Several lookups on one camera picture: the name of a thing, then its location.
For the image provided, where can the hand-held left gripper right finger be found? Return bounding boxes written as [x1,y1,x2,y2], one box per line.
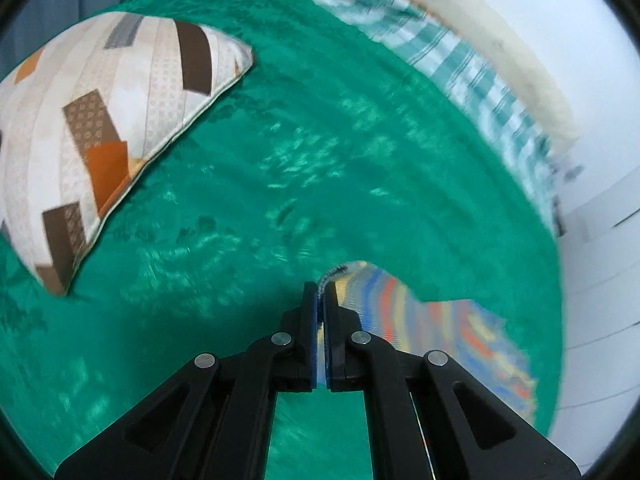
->
[322,288,581,480]

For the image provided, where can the green bedspread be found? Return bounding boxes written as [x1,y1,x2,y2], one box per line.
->
[0,0,566,480]

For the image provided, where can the patchwork patterned pillow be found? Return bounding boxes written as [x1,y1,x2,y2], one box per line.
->
[0,11,254,297]

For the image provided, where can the striped small garment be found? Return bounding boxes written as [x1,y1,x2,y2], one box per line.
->
[318,260,538,480]

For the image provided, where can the teal checked bed sheet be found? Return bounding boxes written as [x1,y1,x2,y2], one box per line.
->
[272,0,568,236]

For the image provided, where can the cream mattress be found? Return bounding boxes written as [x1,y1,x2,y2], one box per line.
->
[372,0,583,156]

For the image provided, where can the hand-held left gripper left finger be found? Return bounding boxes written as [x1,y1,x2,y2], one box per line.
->
[54,282,321,480]

